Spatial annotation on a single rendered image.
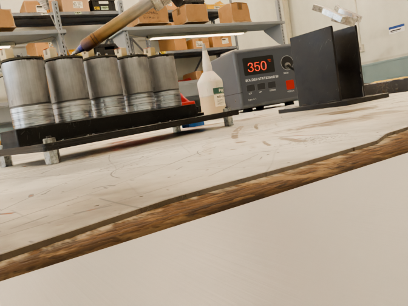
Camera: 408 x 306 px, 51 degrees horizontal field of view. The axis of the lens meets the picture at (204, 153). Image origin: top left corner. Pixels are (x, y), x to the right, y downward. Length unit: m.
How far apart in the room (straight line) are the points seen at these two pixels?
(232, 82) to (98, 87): 0.40
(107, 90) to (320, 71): 0.18
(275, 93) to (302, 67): 0.29
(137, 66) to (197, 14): 2.89
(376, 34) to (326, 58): 5.38
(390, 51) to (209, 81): 5.14
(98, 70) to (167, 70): 0.06
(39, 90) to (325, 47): 0.23
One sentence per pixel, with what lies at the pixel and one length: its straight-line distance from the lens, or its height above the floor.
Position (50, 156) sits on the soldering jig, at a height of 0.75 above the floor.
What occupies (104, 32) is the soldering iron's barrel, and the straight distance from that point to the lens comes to 0.29.
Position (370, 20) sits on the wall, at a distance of 5.81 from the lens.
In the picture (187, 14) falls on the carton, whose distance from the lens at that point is 3.16.
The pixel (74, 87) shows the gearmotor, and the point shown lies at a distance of 0.29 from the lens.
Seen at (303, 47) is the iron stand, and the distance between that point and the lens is 0.40.
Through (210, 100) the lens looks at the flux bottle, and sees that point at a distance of 0.56.
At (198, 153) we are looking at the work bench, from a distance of 0.15.
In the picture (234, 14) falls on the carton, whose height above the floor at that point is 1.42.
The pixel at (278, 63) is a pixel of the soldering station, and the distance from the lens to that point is 0.70.
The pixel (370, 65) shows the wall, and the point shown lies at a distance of 5.80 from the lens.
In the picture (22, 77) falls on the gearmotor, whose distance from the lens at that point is 0.28.
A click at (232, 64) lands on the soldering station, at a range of 0.67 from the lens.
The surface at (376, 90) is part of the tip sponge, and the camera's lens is 0.52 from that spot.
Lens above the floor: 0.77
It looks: 6 degrees down
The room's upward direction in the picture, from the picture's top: 9 degrees counter-clockwise
